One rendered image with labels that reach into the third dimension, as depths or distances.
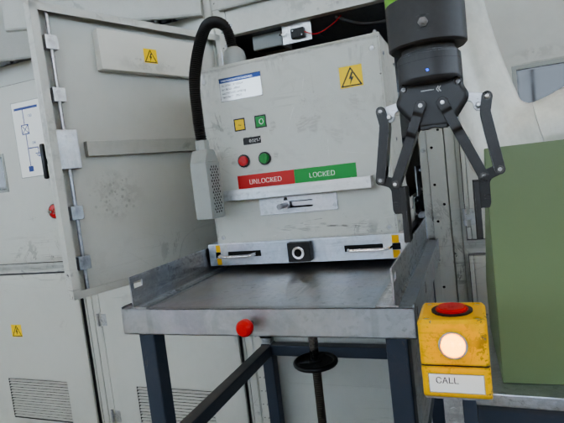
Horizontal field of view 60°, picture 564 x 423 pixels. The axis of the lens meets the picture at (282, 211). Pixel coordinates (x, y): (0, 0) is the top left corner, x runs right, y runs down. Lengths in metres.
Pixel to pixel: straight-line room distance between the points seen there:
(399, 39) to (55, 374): 2.06
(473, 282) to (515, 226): 0.78
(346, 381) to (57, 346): 1.23
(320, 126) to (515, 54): 0.59
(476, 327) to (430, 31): 0.35
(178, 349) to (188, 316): 0.90
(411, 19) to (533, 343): 0.49
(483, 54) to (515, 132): 0.16
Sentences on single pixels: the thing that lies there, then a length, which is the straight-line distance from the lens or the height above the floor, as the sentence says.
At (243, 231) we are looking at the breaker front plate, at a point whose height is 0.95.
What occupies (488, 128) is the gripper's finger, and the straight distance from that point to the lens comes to 0.62.
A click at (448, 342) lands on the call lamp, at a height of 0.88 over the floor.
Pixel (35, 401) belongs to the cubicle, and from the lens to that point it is 2.52.
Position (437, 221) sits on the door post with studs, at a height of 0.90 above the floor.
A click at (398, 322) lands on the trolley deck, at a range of 0.88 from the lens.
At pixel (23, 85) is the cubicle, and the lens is 2.25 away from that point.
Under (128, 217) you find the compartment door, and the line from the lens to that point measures 1.45.
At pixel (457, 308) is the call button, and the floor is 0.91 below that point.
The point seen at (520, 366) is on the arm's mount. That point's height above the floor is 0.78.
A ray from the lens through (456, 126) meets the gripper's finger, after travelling 0.62.
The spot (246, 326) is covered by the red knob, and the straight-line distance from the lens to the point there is 0.92.
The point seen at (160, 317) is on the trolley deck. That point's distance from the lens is 1.07.
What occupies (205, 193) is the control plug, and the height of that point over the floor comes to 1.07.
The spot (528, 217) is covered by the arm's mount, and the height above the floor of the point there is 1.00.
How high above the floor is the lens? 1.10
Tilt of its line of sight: 5 degrees down
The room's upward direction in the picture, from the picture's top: 7 degrees counter-clockwise
